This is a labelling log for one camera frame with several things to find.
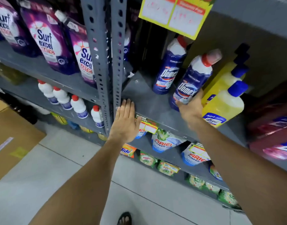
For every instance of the person's left forearm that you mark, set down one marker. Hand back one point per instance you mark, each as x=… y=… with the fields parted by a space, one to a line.
x=87 y=185

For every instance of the pink detergent pack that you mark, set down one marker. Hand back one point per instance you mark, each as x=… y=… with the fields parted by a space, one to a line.
x=272 y=147
x=272 y=125

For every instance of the yellow cleaner bottle blue cap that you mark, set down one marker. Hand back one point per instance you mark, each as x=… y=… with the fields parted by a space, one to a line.
x=225 y=105
x=241 y=53
x=224 y=80

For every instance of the dark purple bottle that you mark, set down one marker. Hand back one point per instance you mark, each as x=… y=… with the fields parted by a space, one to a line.
x=127 y=44

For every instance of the purple detergent pouch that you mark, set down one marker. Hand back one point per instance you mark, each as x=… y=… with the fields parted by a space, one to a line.
x=83 y=56
x=9 y=25
x=48 y=42

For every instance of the person's left hand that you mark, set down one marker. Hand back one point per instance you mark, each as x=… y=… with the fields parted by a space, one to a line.
x=124 y=127

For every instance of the grey metal shelf rack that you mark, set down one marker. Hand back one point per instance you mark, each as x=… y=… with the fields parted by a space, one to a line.
x=152 y=103
x=70 y=84

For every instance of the small yellow shelf price tag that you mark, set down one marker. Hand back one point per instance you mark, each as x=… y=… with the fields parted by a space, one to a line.
x=149 y=126
x=197 y=149

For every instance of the person's right forearm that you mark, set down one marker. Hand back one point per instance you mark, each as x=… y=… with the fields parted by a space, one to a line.
x=246 y=175

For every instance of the person's left little finger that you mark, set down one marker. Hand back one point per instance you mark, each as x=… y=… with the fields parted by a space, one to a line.
x=117 y=114

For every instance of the person's right thumb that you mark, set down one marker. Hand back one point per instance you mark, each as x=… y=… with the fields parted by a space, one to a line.
x=182 y=104

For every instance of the white bottle red cap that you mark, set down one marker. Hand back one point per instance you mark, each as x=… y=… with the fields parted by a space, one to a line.
x=47 y=92
x=62 y=98
x=79 y=107
x=97 y=117

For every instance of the black sandal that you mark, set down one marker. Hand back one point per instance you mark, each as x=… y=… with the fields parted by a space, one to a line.
x=124 y=217

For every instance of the white blue detergent bag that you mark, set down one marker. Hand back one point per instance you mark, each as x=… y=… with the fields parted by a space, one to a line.
x=165 y=142
x=194 y=159
x=140 y=134

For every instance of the person's right hand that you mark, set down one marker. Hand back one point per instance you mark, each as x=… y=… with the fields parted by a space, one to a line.
x=192 y=113

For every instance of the blue green detergent packet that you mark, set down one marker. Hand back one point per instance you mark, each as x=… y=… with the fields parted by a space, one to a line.
x=215 y=172

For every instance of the brown cardboard box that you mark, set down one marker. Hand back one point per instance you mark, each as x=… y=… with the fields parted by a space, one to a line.
x=12 y=140

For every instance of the large yellow price sign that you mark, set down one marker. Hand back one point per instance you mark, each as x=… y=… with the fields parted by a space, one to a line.
x=178 y=15

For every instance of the person's left thumb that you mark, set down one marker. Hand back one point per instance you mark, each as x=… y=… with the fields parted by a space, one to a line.
x=138 y=124

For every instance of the small blue bottle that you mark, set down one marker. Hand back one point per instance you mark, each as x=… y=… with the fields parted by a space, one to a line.
x=73 y=125

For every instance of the orange detergent packet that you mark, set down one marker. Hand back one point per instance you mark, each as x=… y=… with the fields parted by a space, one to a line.
x=128 y=151

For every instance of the small yellow bottle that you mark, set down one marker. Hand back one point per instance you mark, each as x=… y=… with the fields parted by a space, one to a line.
x=102 y=137
x=86 y=129
x=59 y=119

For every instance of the person's left middle finger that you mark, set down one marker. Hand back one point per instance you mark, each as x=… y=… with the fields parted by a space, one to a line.
x=128 y=108

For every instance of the blue toilet cleaner bottle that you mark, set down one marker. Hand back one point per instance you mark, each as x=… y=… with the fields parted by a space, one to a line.
x=169 y=70
x=192 y=79

